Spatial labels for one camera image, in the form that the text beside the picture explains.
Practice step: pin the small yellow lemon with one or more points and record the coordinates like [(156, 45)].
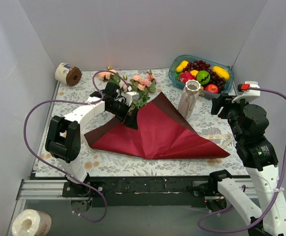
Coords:
[(194, 72)]

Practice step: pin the yellow mango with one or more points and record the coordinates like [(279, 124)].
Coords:
[(181, 66), (222, 73)]

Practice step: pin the red apple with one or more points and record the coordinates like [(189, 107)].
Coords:
[(212, 88)]

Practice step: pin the right yellow mango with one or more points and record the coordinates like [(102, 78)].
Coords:
[(222, 73)]

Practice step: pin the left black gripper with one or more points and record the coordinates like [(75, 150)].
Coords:
[(128, 117)]

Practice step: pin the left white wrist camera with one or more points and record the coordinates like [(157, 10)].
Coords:
[(131, 96)]

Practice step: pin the left yellow mango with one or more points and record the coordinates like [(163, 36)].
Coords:
[(181, 66)]

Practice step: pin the white ceramic vase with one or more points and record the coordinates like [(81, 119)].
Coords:
[(189, 97)]

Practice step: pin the red wrapping paper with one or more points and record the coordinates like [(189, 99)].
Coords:
[(163, 133)]

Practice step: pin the brown-ended paper roll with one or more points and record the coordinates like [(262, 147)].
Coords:
[(68, 74)]

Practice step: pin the pink artificial flower bunch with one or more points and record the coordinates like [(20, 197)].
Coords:
[(142, 85)]

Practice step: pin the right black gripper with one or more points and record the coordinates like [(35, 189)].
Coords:
[(218, 106)]

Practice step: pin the pink dragon fruit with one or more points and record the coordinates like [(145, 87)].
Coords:
[(184, 77)]

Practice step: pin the white tissue roll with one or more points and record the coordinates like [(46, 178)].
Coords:
[(31, 223)]

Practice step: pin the cream printed ribbon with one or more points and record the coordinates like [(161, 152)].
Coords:
[(221, 138)]

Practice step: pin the teal plastic fruit basket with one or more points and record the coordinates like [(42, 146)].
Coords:
[(208, 95)]

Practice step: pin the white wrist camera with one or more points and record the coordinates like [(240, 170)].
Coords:
[(249, 93), (131, 96)]

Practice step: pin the dark red grape bunch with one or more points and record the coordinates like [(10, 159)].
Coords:
[(200, 65)]

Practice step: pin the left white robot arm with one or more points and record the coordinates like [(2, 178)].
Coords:
[(64, 134)]

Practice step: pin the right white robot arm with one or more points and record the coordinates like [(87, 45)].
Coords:
[(261, 164)]

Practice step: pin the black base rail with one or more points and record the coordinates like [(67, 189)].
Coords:
[(147, 191)]

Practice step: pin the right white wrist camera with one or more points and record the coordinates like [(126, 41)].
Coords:
[(249, 93)]

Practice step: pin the floral patterned table mat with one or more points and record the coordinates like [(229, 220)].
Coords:
[(107, 164)]

